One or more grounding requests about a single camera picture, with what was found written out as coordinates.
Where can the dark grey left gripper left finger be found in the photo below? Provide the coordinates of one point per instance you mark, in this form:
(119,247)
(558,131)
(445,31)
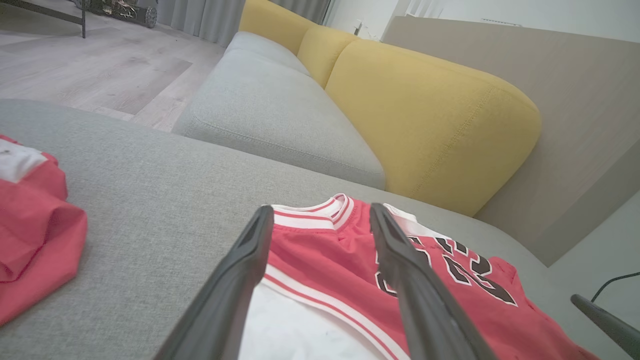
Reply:
(225,295)

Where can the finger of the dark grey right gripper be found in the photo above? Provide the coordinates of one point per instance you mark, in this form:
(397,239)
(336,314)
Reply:
(612,322)

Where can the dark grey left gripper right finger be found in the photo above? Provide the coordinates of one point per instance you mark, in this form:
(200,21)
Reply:
(425,305)

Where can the red white basketball jersey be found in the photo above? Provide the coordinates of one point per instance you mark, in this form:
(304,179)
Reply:
(330,270)

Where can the red shorts with white trim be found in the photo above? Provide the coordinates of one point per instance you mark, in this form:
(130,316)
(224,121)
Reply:
(35,235)

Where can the yellow sofa back cushion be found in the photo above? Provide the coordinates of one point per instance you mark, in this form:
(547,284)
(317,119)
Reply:
(430,125)
(272,22)
(325,52)

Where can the grey sofa seat cushion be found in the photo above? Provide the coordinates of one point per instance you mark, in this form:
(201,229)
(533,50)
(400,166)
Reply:
(265,47)
(270,115)

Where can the grey pleated curtain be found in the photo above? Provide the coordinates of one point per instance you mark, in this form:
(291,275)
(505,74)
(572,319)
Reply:
(205,17)

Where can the black wheeled machine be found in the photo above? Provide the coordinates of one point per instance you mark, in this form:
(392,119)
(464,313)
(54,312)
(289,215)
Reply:
(125,11)

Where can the black metal table frame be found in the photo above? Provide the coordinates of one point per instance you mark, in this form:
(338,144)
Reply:
(82,17)

